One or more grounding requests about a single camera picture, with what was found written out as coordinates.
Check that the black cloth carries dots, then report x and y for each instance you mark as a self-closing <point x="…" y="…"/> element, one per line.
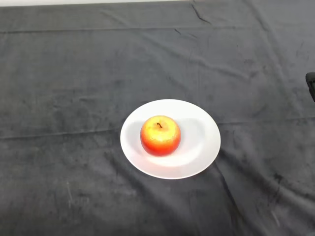
<point x="157" y="61"/>

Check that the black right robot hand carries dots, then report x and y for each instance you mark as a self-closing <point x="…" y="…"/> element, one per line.
<point x="312" y="84"/>

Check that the red yellow apple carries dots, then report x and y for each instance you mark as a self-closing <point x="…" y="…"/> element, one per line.
<point x="160" y="137"/>

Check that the white round plate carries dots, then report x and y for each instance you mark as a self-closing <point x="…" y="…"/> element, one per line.
<point x="199" y="147"/>

